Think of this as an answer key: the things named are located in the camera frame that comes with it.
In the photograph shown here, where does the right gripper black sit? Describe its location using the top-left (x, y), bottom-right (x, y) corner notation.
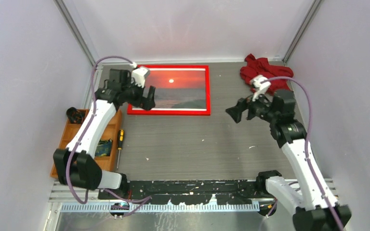
top-left (226, 87), bottom-right (278, 123)

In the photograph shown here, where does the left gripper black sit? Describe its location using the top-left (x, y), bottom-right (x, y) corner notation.
top-left (122, 77), bottom-right (156, 111)

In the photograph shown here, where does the red picture frame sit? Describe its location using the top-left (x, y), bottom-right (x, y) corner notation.
top-left (127, 64), bottom-right (211, 116)

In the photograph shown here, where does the yellow black screwdriver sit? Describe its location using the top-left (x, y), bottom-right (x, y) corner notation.
top-left (116, 129), bottom-right (125, 169)

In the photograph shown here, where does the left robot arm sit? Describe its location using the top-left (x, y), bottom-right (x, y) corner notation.
top-left (53, 66), bottom-right (156, 199)

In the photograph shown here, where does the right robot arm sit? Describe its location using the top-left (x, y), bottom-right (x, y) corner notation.
top-left (225, 90), bottom-right (352, 231)

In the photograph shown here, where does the sunset photo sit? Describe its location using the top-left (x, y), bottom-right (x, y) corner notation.
top-left (145, 67), bottom-right (209, 111)

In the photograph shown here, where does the blue green item in tray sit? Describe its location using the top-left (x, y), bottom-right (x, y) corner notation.
top-left (95, 139), bottom-right (112, 157)

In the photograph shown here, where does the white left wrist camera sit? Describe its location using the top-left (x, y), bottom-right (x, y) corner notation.
top-left (130, 62), bottom-right (151, 88)

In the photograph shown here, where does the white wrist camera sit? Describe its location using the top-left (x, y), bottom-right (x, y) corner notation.
top-left (249, 75), bottom-right (271, 102)
top-left (130, 62), bottom-right (151, 88)

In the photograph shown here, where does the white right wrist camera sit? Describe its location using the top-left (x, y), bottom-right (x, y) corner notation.
top-left (249, 75), bottom-right (271, 102)

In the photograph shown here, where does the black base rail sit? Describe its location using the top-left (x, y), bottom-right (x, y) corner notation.
top-left (112, 180), bottom-right (275, 205)

